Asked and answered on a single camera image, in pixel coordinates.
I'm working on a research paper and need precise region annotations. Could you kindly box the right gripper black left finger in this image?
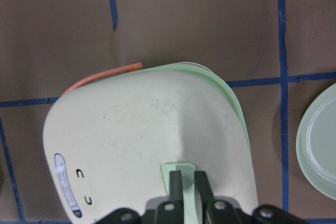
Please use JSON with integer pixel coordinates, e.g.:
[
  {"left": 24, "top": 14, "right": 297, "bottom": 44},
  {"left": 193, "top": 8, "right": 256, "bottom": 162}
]
[{"left": 169, "top": 170, "right": 184, "bottom": 205}]

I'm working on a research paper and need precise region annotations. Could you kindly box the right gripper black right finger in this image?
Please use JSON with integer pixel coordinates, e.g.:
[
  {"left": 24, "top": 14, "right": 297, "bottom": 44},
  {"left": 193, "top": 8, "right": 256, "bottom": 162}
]
[{"left": 194, "top": 170, "right": 214, "bottom": 206}]

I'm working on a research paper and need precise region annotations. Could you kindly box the white rice cooker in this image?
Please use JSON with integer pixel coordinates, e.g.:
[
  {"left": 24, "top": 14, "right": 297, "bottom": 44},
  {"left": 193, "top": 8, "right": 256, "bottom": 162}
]
[{"left": 43, "top": 62, "right": 258, "bottom": 223}]

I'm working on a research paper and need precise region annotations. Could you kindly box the near green plate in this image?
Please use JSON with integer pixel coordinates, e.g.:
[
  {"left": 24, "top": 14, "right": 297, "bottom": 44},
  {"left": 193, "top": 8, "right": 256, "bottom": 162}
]
[{"left": 296, "top": 84, "right": 335, "bottom": 200}]

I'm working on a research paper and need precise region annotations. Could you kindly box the brown paper table mat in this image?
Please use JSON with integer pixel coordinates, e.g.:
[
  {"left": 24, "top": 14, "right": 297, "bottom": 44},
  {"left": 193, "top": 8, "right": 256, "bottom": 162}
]
[{"left": 1, "top": 0, "right": 335, "bottom": 223}]

